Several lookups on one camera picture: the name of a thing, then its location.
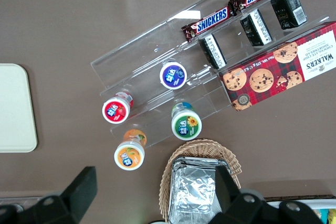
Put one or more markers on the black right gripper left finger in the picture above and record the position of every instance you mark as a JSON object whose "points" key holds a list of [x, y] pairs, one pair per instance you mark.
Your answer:
{"points": [[84, 184]]}

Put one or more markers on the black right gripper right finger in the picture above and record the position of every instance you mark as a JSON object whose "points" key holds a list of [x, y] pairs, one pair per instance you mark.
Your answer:
{"points": [[227, 187]]}

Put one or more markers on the light tan wicker basket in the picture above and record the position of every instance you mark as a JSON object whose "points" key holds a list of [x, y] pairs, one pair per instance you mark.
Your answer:
{"points": [[202, 148]]}

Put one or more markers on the white rectangular snack tray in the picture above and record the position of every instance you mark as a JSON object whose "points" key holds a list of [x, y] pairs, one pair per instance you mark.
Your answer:
{"points": [[302, 200]]}

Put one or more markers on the beige rectangular serving tray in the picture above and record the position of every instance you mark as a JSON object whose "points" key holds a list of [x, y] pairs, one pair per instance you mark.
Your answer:
{"points": [[15, 108]]}

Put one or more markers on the stack of foil trays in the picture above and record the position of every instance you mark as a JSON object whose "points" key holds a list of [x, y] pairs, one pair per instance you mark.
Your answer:
{"points": [[191, 190]]}

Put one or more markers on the orange lid gum jar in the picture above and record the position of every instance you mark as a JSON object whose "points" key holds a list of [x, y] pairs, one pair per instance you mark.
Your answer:
{"points": [[129, 157]]}

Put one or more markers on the clear acrylic bottle rack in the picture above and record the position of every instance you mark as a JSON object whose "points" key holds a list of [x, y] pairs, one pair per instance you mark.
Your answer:
{"points": [[21, 201]]}

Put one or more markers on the green lid gum jar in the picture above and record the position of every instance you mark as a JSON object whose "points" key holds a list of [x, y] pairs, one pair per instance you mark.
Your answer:
{"points": [[186, 127]]}

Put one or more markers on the red lid gum jar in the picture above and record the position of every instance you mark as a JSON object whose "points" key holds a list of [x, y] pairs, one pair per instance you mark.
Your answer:
{"points": [[116, 110]]}

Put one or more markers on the teal snack pack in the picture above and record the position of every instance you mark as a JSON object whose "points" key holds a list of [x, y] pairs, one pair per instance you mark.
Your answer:
{"points": [[326, 214]]}

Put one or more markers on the blue lid gum jar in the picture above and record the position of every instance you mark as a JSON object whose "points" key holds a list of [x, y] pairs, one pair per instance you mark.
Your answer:
{"points": [[173, 75]]}

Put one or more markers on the red tartan cookie box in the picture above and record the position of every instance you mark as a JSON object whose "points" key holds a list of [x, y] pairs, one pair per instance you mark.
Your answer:
{"points": [[283, 72]]}

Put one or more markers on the small black box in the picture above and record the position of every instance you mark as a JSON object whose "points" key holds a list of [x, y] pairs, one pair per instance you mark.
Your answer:
{"points": [[212, 51], [288, 9], [256, 27]]}

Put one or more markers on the clear acrylic stepped stand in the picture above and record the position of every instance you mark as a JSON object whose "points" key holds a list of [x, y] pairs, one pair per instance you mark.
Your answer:
{"points": [[147, 48]]}

